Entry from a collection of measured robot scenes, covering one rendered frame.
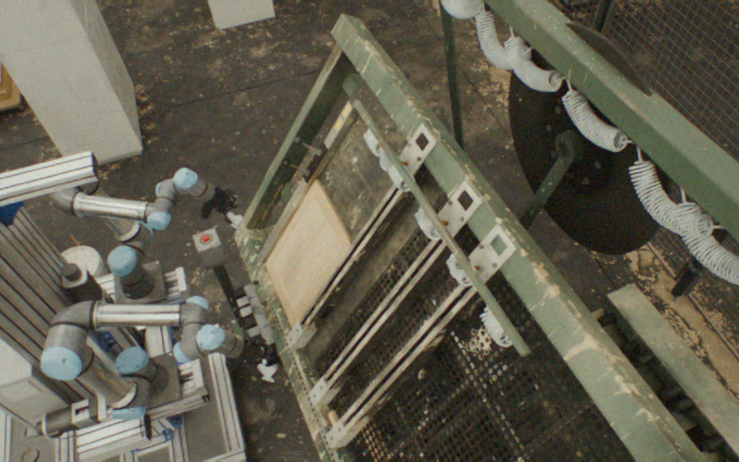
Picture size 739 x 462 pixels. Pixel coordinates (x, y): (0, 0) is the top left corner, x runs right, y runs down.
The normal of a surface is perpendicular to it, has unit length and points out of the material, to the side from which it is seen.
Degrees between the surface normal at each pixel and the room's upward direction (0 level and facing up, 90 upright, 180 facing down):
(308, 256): 55
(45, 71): 90
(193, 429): 0
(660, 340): 0
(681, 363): 0
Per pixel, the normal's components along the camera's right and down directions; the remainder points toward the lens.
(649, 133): -0.91, 0.35
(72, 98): 0.32, 0.75
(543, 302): -0.77, -0.06
